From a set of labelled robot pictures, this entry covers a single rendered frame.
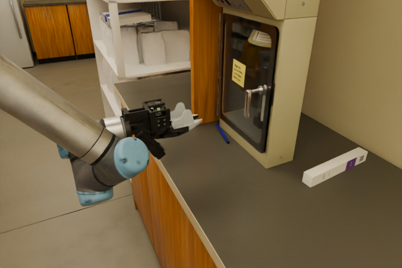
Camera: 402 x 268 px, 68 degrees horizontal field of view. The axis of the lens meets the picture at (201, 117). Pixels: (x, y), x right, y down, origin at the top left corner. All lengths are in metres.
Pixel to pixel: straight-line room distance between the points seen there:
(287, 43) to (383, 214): 0.52
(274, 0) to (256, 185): 0.52
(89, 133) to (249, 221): 0.47
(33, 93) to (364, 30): 1.03
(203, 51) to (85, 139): 0.68
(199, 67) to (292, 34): 0.42
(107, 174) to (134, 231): 1.50
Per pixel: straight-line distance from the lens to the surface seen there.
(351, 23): 1.25
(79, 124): 0.59
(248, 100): 0.90
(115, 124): 0.74
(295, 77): 0.91
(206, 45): 1.15
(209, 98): 1.22
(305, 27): 0.89
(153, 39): 2.04
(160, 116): 0.77
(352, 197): 0.99
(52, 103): 0.58
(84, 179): 0.70
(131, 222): 2.17
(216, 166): 1.01
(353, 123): 1.29
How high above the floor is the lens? 1.54
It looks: 27 degrees down
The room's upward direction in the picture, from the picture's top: straight up
